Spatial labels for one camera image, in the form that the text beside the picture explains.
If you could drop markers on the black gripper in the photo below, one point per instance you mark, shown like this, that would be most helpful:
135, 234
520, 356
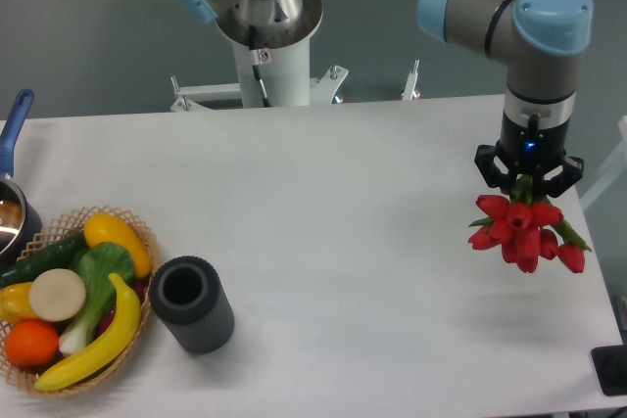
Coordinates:
529, 149

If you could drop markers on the red tulip bouquet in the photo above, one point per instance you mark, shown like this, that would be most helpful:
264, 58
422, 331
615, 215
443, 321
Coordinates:
526, 229

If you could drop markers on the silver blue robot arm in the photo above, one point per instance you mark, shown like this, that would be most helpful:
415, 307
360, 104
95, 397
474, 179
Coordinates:
541, 43

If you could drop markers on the dark grey ribbed vase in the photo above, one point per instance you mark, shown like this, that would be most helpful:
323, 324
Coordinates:
186, 294

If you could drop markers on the black device at edge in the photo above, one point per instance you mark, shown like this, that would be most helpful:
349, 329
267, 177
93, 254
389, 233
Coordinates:
610, 367

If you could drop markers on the red purple vegetable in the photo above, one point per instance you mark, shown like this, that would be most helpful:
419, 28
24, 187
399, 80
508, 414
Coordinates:
138, 286

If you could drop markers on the yellow banana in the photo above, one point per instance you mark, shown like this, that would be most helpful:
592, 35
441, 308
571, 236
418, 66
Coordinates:
102, 351

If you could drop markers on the green bok choy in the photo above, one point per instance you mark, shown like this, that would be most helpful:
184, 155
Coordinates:
94, 267

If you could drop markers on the woven wicker basket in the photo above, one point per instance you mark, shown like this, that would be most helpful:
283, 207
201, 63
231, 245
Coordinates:
62, 227

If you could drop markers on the green cucumber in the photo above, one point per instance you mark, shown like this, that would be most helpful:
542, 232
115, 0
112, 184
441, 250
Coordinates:
58, 254

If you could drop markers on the beige round radish slice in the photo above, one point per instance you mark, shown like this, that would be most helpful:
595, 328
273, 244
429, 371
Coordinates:
57, 295

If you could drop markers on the orange fruit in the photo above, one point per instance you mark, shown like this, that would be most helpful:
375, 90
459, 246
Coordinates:
32, 343

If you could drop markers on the yellow bell pepper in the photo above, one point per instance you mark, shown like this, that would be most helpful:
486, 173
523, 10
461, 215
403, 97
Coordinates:
15, 304

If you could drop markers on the white frame at right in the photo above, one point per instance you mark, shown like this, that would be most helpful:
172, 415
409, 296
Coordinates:
608, 172

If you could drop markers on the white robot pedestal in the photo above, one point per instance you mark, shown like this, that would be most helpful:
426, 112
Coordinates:
270, 41

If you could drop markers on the blue handled saucepan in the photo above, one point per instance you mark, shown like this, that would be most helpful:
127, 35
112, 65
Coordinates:
19, 220

